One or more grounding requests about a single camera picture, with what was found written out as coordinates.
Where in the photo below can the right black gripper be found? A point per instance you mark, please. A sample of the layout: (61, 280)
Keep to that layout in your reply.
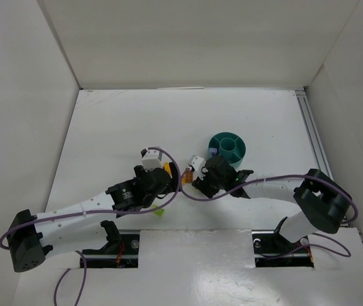
(202, 183)

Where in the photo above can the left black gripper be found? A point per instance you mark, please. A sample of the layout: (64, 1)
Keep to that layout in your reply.
(167, 178)

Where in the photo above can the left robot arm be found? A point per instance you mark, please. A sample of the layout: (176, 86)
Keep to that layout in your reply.
(33, 238)

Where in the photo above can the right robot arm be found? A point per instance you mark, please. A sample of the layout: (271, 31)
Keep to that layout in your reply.
(323, 204)

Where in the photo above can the yellow 2x4 lego brick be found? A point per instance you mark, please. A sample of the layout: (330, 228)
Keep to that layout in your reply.
(167, 168)

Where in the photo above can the brown 2x4 lego plate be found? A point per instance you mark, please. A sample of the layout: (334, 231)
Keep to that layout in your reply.
(188, 177)

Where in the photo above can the teal divided round container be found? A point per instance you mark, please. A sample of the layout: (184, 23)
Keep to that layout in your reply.
(230, 146)

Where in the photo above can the green 2x4 lego brick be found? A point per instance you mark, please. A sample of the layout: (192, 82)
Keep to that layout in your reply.
(158, 211)

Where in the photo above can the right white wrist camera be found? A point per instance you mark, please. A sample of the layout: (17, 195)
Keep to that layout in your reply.
(197, 163)

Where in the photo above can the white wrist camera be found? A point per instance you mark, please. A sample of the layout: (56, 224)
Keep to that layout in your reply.
(197, 163)
(151, 159)

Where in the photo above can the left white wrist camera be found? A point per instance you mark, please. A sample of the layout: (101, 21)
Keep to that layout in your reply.
(151, 159)

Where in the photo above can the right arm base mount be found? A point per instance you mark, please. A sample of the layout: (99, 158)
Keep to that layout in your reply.
(271, 250)

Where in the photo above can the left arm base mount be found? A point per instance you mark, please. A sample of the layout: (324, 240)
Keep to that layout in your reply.
(120, 250)

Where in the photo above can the aluminium rail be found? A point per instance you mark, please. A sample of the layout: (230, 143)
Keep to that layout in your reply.
(312, 132)

